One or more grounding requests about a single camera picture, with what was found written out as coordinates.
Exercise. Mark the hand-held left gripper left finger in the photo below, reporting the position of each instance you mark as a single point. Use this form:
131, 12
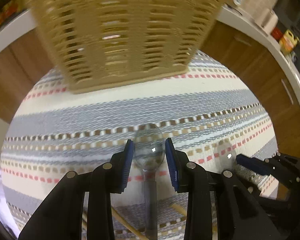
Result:
128, 155

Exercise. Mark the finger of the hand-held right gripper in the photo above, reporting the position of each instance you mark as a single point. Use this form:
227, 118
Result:
252, 166

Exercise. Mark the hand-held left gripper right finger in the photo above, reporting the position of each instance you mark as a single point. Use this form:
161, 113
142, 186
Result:
170, 155

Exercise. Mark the clear plastic spoon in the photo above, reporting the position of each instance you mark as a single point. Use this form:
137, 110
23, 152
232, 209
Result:
148, 150

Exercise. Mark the beige plastic woven basket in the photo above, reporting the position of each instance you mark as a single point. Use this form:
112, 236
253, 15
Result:
130, 30

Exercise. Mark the striped woven placemat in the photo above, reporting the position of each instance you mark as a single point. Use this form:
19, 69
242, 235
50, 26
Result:
90, 115

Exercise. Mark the yellow bottle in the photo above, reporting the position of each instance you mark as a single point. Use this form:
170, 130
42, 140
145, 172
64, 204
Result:
289, 41

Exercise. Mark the white printed paper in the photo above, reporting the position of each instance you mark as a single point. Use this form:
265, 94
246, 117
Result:
0, 195

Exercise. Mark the red container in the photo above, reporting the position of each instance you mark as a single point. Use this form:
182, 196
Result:
276, 33

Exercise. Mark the white paper towel roll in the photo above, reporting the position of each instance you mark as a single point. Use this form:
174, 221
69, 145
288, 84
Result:
268, 20

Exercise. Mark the colourful snack packet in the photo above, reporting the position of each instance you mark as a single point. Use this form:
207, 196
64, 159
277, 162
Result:
5, 15

